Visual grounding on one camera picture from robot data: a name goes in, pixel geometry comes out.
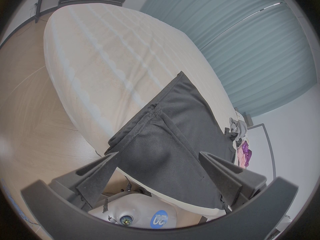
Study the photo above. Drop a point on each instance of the blue-green curtain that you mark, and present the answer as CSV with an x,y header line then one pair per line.
x,y
262,64
200,14

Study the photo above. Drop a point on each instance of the white printed pillow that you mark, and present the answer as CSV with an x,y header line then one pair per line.
x,y
238,115

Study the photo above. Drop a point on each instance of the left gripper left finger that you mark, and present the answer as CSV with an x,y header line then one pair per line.
x,y
95,176

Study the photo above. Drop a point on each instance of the grey bedside table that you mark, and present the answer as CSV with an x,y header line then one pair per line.
x,y
249,121

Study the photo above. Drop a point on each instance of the black T-shirt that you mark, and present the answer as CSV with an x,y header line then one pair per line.
x,y
175,139

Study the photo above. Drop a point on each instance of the grey garment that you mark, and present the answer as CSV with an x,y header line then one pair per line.
x,y
239,127

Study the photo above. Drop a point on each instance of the purple garment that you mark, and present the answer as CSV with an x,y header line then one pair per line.
x,y
247,152

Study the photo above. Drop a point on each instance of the bed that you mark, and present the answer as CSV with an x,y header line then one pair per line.
x,y
100,59

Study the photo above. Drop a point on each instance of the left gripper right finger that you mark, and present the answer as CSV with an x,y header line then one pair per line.
x,y
230,179

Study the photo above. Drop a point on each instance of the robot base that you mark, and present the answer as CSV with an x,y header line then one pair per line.
x,y
140,211

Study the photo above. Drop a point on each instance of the pink garment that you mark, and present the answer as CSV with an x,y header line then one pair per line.
x,y
241,159

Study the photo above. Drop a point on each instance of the small black garment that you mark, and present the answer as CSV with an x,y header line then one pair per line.
x,y
238,142

